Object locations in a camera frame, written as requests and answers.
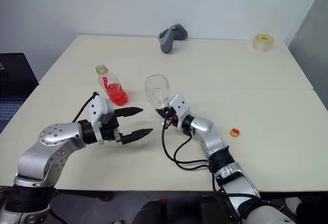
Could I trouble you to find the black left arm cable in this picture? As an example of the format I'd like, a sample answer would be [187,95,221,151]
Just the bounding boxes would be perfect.
[72,91,100,124]

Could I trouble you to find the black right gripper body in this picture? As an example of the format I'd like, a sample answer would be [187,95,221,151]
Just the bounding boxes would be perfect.
[163,107,180,129]

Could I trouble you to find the grey handheld controller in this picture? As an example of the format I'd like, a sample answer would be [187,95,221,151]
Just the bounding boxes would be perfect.
[157,23,189,55]

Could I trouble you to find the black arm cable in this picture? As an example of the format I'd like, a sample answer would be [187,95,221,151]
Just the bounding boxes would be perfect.
[161,117,261,202]
[72,91,100,124]

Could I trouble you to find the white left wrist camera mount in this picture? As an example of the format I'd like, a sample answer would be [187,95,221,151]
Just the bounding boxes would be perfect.
[88,94,115,145]

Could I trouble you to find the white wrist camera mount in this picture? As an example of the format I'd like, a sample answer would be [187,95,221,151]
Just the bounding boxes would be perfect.
[168,93,192,131]
[88,94,115,145]

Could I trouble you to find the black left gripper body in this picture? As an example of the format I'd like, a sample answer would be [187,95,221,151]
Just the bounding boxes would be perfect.
[98,107,121,144]

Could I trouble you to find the dark laptop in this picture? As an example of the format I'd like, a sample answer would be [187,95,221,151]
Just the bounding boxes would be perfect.
[0,52,40,134]

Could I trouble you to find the clear tape roll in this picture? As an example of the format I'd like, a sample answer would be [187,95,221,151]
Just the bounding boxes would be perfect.
[252,33,275,53]

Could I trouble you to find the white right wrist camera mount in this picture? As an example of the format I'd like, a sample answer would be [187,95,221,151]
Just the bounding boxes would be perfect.
[168,93,192,131]

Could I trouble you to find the dark rounded shape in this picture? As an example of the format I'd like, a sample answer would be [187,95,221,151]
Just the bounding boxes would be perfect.
[131,199,169,224]

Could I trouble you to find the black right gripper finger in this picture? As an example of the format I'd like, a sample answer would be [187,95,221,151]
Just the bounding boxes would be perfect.
[155,108,169,119]

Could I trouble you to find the bottle with red liquid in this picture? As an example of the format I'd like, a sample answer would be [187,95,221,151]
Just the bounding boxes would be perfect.
[95,64,128,107]

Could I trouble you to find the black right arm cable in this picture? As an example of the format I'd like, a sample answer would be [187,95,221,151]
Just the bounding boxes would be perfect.
[161,117,261,202]

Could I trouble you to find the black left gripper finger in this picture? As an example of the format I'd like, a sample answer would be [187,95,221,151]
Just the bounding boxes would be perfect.
[119,128,154,146]
[114,106,144,118]

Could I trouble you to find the clear wine glass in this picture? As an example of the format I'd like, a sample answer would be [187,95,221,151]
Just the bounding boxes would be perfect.
[144,74,172,112]

